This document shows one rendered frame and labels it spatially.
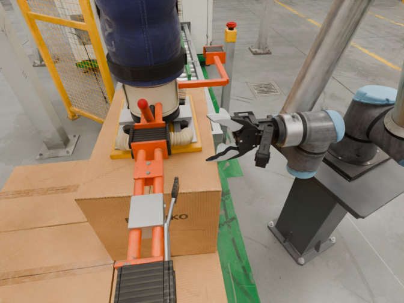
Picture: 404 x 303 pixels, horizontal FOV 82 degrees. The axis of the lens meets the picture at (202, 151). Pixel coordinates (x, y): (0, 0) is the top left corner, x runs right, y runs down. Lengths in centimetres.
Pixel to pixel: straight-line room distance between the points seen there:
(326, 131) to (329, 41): 23
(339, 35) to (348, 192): 57
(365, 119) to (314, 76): 35
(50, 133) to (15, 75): 52
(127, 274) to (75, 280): 68
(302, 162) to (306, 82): 23
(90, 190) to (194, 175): 29
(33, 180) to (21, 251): 39
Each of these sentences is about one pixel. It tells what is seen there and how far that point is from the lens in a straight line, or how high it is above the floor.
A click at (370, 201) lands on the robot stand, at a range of 106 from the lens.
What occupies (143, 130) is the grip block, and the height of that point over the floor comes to 109.
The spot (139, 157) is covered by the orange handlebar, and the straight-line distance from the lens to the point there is 56.
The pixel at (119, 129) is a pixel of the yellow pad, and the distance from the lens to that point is 86.
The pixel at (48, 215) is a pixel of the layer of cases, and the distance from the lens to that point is 128.
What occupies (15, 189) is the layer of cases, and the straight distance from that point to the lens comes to 148.
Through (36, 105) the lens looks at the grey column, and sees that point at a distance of 227.
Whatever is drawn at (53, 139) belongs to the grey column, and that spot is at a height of 13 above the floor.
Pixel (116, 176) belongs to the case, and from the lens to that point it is 73.
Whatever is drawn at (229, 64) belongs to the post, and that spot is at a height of 78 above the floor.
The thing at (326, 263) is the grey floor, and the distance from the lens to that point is 174.
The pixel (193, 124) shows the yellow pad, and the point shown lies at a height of 97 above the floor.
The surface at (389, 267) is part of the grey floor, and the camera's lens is 192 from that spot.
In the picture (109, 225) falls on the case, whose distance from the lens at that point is 81.
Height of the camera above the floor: 146
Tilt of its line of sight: 43 degrees down
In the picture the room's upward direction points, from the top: straight up
